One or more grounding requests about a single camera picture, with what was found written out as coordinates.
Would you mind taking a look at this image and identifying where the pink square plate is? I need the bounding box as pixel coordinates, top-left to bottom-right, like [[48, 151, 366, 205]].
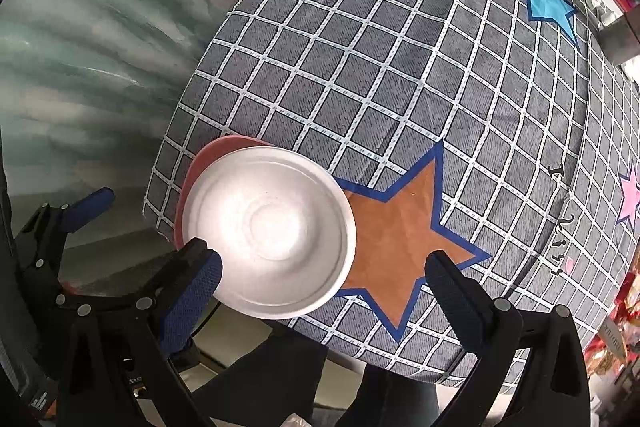
[[172, 134, 274, 251]]

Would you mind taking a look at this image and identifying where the white paper bowl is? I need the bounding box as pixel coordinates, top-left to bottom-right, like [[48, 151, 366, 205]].
[[175, 143, 356, 320]]

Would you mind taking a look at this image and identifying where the red festive decorations pile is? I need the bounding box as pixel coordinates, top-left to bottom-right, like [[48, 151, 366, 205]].
[[585, 249, 639, 378]]

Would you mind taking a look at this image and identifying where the pale green curtain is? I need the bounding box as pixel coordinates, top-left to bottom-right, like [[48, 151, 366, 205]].
[[0, 0, 227, 298]]

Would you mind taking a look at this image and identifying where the grey checked tablecloth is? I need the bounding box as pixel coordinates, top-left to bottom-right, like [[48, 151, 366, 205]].
[[143, 0, 639, 341]]

